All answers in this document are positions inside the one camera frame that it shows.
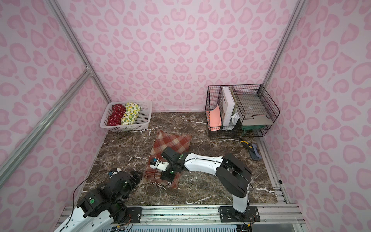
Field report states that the red plaid skirt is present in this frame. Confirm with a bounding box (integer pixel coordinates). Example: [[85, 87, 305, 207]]
[[144, 130, 191, 189]]

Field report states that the lemon print skirt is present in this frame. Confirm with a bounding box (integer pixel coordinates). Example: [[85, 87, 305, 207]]
[[121, 102, 142, 126]]

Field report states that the white plastic basket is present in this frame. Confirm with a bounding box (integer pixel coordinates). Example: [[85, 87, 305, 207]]
[[100, 100, 152, 132]]

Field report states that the red polka dot skirt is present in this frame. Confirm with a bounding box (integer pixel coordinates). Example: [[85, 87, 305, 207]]
[[107, 104, 126, 126]]

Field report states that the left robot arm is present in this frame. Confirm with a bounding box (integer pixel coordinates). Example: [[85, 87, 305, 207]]
[[55, 168, 143, 232]]

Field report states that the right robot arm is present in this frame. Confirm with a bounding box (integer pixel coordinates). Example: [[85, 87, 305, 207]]
[[150, 147, 252, 214]]

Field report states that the pink folder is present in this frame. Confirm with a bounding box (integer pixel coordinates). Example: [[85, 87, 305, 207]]
[[208, 105, 222, 131]]

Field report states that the white book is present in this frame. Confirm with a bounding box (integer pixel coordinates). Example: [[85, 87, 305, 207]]
[[222, 87, 235, 129]]

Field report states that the yellow black utility knife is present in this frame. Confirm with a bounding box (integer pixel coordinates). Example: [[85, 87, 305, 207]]
[[239, 138, 262, 161]]

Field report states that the grey paper tray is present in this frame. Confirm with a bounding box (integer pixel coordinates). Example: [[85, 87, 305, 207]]
[[237, 94, 273, 126]]

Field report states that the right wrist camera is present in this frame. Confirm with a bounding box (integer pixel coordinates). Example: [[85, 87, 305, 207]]
[[150, 158, 170, 172]]

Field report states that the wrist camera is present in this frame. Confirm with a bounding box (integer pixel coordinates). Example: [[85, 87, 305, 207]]
[[150, 158, 170, 172], [108, 168, 122, 178]]

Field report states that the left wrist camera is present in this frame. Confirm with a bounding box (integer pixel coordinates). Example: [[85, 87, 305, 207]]
[[108, 168, 122, 178]]

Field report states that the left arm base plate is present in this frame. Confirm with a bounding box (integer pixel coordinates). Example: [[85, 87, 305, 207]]
[[113, 207, 143, 225]]

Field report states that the black wire desk organizer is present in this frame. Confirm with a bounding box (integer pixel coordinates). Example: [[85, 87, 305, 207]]
[[205, 84, 280, 139]]

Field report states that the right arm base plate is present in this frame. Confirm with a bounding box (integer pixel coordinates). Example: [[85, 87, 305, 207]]
[[218, 206, 261, 223]]

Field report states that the aluminium frame rail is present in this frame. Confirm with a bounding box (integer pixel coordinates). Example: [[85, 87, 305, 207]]
[[54, 204, 308, 232]]

